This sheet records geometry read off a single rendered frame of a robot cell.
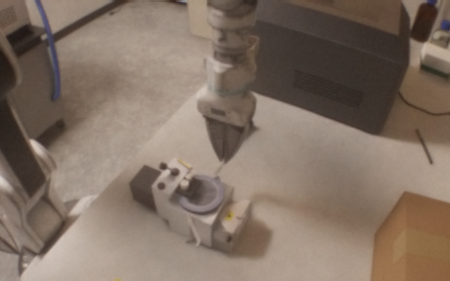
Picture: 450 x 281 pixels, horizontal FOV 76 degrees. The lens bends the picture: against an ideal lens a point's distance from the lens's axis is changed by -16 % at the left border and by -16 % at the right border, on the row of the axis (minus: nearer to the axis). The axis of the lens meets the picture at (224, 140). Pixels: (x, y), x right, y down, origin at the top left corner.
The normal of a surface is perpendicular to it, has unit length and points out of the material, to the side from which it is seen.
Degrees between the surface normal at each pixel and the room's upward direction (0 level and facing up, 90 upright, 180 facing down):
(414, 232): 0
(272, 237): 0
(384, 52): 58
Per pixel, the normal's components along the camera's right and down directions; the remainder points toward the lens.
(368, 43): -0.37, 0.14
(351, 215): 0.04, -0.71
